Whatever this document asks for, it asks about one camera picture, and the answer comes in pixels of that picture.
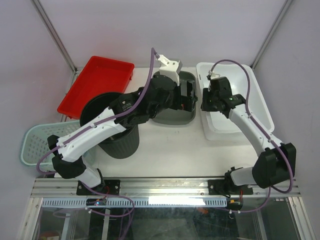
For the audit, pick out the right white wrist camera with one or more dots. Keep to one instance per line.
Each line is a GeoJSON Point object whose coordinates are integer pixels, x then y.
{"type": "Point", "coordinates": [212, 75]}

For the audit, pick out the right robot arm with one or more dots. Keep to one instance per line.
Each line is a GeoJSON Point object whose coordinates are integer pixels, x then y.
{"type": "Point", "coordinates": [276, 160]}

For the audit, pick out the aluminium mounting rail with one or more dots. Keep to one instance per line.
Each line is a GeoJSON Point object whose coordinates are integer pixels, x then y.
{"type": "Point", "coordinates": [129, 187]}

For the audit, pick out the aluminium frame post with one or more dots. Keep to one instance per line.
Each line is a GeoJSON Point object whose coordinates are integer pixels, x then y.
{"type": "Point", "coordinates": [53, 33]}
{"type": "Point", "coordinates": [272, 31]}

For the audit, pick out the large white plastic container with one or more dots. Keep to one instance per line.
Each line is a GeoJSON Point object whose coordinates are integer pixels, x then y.
{"type": "Point", "coordinates": [216, 126]}

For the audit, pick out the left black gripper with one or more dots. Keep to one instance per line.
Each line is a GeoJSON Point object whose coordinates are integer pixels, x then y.
{"type": "Point", "coordinates": [186, 103]}

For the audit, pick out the light blue perforated basket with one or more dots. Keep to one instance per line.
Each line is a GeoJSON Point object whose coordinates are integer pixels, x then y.
{"type": "Point", "coordinates": [35, 144]}

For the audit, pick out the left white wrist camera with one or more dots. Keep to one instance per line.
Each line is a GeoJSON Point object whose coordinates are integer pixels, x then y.
{"type": "Point", "coordinates": [169, 67]}

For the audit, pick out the white slotted cable duct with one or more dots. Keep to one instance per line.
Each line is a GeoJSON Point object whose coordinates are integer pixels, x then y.
{"type": "Point", "coordinates": [152, 201]}

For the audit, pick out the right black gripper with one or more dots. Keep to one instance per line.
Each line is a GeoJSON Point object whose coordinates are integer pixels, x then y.
{"type": "Point", "coordinates": [204, 106]}

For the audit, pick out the dark grey plastic tub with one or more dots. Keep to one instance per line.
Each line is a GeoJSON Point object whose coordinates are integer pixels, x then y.
{"type": "Point", "coordinates": [177, 117]}

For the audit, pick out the black ribbed bucket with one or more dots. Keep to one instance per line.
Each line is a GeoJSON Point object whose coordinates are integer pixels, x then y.
{"type": "Point", "coordinates": [119, 146]}

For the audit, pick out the red plastic tray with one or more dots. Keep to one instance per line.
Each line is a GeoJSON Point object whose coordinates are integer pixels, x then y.
{"type": "Point", "coordinates": [100, 75]}

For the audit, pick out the left aluminium frame post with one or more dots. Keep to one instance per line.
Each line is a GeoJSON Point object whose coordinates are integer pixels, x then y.
{"type": "Point", "coordinates": [53, 33]}

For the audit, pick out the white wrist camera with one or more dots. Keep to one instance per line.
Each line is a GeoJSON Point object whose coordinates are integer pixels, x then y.
{"type": "Point", "coordinates": [212, 75]}
{"type": "Point", "coordinates": [169, 67]}

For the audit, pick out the right aluminium frame post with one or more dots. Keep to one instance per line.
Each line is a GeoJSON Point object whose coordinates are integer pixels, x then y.
{"type": "Point", "coordinates": [272, 31]}

